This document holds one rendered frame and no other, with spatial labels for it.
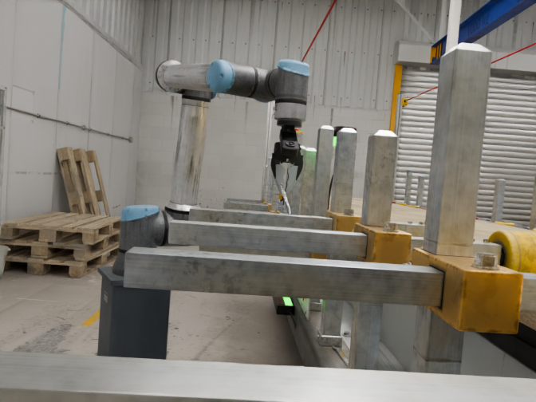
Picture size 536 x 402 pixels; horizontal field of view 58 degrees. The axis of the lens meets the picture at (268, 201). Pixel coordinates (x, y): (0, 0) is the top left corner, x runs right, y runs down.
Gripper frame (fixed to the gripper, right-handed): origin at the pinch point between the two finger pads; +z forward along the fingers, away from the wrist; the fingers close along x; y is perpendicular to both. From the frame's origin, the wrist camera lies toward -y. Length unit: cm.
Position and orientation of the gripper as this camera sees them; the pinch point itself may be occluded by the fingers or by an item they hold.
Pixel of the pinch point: (284, 191)
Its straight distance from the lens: 135.0
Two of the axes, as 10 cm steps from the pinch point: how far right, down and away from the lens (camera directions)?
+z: -0.8, 10.0, 0.5
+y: -0.6, -0.6, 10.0
